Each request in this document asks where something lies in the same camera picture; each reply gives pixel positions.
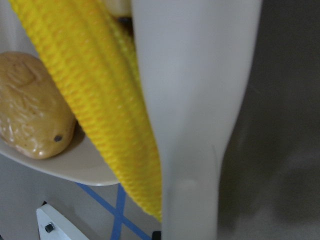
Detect white hand brush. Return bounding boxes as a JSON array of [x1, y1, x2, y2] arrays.
[[131, 0, 262, 240]]

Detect yellow toy corn cob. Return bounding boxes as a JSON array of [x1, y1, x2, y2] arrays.
[[10, 0, 162, 221]]

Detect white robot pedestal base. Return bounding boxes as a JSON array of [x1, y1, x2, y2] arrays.
[[36, 204, 89, 240]]

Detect brown toy potato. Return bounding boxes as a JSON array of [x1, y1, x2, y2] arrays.
[[0, 51, 76, 159]]

